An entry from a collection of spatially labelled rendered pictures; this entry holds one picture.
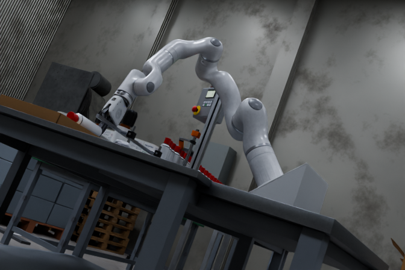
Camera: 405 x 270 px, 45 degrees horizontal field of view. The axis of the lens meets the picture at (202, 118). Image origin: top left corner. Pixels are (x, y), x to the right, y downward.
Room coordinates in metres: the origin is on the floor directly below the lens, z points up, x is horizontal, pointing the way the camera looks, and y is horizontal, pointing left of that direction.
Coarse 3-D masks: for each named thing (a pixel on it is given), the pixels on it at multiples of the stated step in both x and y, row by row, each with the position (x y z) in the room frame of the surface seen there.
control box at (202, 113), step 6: (204, 90) 2.72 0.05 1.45; (204, 96) 2.70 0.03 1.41; (198, 102) 2.73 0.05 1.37; (198, 108) 2.71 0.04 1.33; (204, 108) 2.66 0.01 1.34; (210, 108) 2.61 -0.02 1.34; (222, 108) 2.64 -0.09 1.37; (198, 114) 2.69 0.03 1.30; (204, 114) 2.64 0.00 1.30; (222, 114) 2.65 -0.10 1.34; (198, 120) 2.77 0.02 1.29; (204, 120) 2.71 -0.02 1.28
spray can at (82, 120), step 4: (72, 112) 1.78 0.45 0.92; (68, 116) 1.78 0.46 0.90; (72, 116) 1.77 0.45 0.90; (76, 116) 1.79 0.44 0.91; (80, 116) 1.81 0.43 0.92; (72, 120) 1.78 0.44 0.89; (76, 120) 1.79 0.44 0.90; (80, 120) 1.81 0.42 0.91; (84, 120) 1.82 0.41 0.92; (88, 120) 1.85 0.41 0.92; (80, 124) 1.81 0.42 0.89; (84, 124) 1.83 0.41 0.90; (88, 124) 1.85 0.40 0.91; (92, 124) 1.88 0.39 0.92; (88, 128) 1.87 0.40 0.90; (92, 128) 1.89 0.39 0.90; (96, 128) 1.91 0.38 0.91; (100, 128) 1.94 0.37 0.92; (92, 132) 1.90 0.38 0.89; (96, 132) 1.92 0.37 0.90; (100, 132) 1.94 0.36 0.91
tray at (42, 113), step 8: (0, 96) 1.63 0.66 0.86; (8, 96) 1.62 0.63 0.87; (0, 104) 1.62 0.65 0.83; (8, 104) 1.61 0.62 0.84; (16, 104) 1.60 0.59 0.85; (24, 104) 1.59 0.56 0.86; (32, 104) 1.58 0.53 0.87; (24, 112) 1.58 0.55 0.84; (32, 112) 1.57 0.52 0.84; (40, 112) 1.56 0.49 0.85; (48, 112) 1.55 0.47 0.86; (56, 112) 1.54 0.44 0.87; (48, 120) 1.54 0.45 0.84; (56, 120) 1.53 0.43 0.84; (64, 120) 1.56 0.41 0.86; (72, 128) 1.61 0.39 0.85; (80, 128) 1.65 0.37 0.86; (96, 136) 1.75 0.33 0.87
